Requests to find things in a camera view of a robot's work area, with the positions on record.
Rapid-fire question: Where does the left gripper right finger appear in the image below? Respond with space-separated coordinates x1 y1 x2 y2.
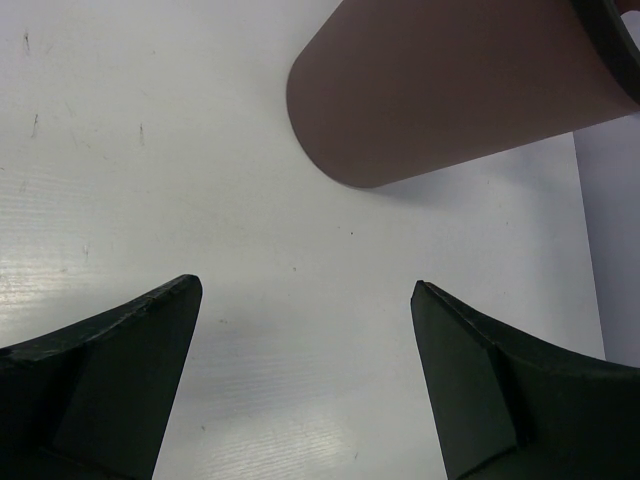
411 281 639 479

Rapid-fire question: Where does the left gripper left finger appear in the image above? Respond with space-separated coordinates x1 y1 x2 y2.
1 275 202 479

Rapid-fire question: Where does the brown plastic bin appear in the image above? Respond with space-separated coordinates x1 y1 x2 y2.
286 0 639 188

